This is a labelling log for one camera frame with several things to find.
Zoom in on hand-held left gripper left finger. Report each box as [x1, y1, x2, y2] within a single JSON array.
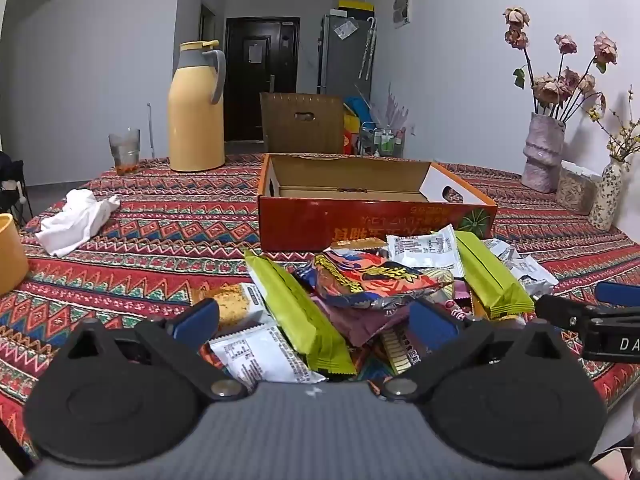
[[64, 297, 251, 402]]

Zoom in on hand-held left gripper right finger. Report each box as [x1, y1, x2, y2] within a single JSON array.
[[377, 300, 571, 403]]

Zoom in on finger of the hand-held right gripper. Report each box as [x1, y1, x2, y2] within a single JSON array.
[[535, 294, 601, 333], [596, 281, 640, 307]]

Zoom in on red patterned snack packet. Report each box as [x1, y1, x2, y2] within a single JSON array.
[[295, 249, 455, 311]]

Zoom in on orange cardboard box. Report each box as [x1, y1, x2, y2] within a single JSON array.
[[257, 153, 498, 253]]

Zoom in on clear biscuit packet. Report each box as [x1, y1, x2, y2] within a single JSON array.
[[191, 282, 275, 332]]

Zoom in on gold striped snack packet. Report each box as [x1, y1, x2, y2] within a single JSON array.
[[381, 331, 426, 377]]

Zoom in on silver white snack packet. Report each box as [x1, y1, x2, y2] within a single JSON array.
[[481, 237, 560, 300]]

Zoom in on dark purple snack packet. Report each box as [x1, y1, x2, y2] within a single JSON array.
[[309, 294, 417, 348]]

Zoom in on floral slim vase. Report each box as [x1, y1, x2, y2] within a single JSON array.
[[587, 160, 623, 232]]

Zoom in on brown snack packet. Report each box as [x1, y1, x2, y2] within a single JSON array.
[[329, 236, 389, 252]]

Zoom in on yellow flower twigs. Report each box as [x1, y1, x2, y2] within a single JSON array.
[[595, 87, 640, 166]]

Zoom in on white crumpled cloth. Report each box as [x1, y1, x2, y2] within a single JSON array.
[[34, 189, 122, 258]]

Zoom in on pink textured vase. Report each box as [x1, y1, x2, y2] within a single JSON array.
[[521, 112, 567, 194]]

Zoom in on drinking glass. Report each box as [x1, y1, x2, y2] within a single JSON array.
[[108, 128, 142, 176]]

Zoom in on yellow thermos jug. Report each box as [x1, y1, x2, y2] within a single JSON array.
[[167, 40, 227, 173]]

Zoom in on yellow cup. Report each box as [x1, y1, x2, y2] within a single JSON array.
[[0, 212, 30, 297]]

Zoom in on wooden chair back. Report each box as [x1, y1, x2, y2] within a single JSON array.
[[259, 92, 346, 155]]

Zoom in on dried pink roses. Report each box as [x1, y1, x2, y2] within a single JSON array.
[[503, 6, 618, 123]]

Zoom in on pink decorative branches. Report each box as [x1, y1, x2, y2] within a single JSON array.
[[372, 82, 411, 128]]

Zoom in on dark entrance door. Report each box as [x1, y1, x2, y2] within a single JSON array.
[[224, 16, 301, 143]]

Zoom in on black folding chair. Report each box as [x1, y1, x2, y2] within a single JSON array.
[[0, 152, 33, 221]]

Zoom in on blue plastic item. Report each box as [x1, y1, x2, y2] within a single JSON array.
[[345, 96, 373, 123]]

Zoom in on grey refrigerator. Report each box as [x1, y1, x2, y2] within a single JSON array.
[[317, 14, 378, 98]]

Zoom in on white folded umbrella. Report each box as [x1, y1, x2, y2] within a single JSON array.
[[359, 16, 378, 81]]

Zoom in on wire rack with bottles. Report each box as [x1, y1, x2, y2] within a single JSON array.
[[357, 122, 406, 159]]

